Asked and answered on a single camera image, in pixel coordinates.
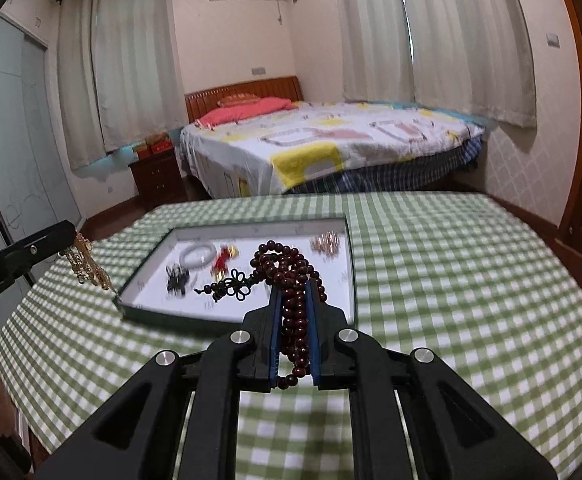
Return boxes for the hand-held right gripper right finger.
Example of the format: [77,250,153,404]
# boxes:
[305,278,556,480]

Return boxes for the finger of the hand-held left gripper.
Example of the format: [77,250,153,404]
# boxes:
[1,220,78,273]

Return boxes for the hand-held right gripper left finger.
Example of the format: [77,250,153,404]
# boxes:
[34,285,284,480]

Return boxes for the dark red bead bracelet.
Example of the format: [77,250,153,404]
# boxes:
[193,241,329,388]

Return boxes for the dark green jewelry tray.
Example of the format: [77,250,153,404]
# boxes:
[114,214,357,333]

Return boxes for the grey sliding wardrobe door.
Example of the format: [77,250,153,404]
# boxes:
[0,15,84,321]

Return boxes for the rose gold rhinestone brooch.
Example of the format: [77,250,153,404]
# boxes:
[310,232,343,257]

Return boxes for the pale jade bangle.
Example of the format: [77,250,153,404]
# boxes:
[180,242,218,268]

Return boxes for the dark wooden nightstand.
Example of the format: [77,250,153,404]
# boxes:
[128,149,188,211]

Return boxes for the green checkered tablecloth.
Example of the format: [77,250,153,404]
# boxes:
[0,191,582,480]

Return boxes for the red gift boxes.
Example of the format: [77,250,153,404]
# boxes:
[134,132,174,161]

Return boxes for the white curtain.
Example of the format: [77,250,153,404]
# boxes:
[56,0,104,171]
[91,0,187,153]
[333,0,417,103]
[396,0,536,128]

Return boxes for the blue plaid blanket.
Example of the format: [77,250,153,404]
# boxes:
[281,140,486,196]

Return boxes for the bed with patterned cover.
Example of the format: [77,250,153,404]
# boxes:
[178,101,486,198]

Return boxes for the pink pillow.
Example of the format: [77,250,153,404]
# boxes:
[196,96,294,128]

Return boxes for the wooden bed headboard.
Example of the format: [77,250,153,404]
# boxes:
[185,76,304,123]

